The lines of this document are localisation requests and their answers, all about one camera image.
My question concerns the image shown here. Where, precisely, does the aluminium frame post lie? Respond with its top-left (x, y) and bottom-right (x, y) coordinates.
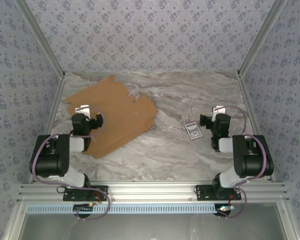
top-left (14, 0), bottom-right (67, 79)
top-left (236, 0), bottom-right (289, 78)

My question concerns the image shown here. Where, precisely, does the brown cardboard box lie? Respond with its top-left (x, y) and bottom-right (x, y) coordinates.
top-left (63, 74), bottom-right (159, 160)

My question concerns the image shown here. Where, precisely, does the light blue slotted cable duct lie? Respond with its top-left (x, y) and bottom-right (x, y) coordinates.
top-left (26, 202), bottom-right (216, 215)

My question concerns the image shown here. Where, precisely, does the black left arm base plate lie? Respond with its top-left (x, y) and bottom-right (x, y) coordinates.
top-left (62, 185), bottom-right (109, 202)

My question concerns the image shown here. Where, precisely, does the grey metal lower shelf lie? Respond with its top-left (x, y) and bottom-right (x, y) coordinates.
top-left (4, 202), bottom-right (300, 240)

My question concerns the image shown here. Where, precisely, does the black adapter board with LED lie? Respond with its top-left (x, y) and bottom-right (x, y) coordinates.
top-left (73, 202), bottom-right (95, 212)
top-left (216, 204), bottom-right (235, 216)

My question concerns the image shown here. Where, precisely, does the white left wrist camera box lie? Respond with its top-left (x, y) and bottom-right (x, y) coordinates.
top-left (74, 104), bottom-right (91, 118)

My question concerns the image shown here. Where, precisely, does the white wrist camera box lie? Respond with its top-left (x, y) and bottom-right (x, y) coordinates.
top-left (211, 105), bottom-right (227, 118)
top-left (74, 104), bottom-right (91, 118)

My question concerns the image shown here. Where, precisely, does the aluminium mounting rail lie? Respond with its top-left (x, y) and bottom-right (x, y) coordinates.
top-left (17, 181), bottom-right (290, 202)

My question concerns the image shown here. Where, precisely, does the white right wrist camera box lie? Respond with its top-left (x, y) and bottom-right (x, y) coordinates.
top-left (211, 105), bottom-right (227, 118)

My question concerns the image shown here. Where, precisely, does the blue playing card deck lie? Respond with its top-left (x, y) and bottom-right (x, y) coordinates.
top-left (184, 122), bottom-right (203, 141)

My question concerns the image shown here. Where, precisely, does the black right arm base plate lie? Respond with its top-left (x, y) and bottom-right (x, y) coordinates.
top-left (194, 184), bottom-right (242, 201)

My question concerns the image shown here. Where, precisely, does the aluminium table side rail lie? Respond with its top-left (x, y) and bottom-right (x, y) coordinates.
top-left (237, 72), bottom-right (276, 182)
top-left (28, 73), bottom-right (67, 185)

